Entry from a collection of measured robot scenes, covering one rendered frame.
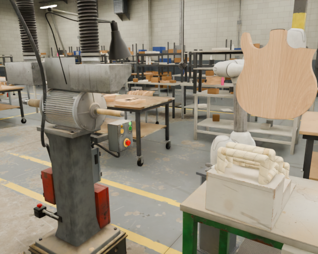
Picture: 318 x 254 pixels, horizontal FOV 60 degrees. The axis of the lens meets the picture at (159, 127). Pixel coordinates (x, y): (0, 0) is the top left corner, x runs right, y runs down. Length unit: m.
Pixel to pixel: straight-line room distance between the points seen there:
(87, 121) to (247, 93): 0.92
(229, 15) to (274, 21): 1.85
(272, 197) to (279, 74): 0.56
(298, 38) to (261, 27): 10.89
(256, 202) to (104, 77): 0.89
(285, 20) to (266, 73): 11.05
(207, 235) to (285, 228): 1.25
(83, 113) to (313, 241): 1.27
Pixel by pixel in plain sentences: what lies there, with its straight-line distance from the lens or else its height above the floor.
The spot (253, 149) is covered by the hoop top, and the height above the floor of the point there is 1.20.
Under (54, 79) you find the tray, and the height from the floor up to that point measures 1.43.
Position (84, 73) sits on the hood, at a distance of 1.51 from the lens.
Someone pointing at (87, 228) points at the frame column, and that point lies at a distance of 2.16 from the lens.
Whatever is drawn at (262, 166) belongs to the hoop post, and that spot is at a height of 1.17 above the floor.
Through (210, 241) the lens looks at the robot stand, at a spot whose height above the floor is 0.14.
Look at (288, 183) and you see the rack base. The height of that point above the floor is 1.02.
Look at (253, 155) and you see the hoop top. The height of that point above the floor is 1.21.
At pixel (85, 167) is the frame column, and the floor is 0.84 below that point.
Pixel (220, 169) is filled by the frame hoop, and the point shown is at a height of 1.12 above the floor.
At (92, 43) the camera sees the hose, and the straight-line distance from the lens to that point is 1.54.
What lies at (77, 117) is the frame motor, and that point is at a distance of 1.66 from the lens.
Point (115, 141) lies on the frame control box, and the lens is 1.93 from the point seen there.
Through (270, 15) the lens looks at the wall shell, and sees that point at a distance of 12.54.
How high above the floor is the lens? 1.56
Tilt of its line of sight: 14 degrees down
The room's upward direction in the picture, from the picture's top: 1 degrees counter-clockwise
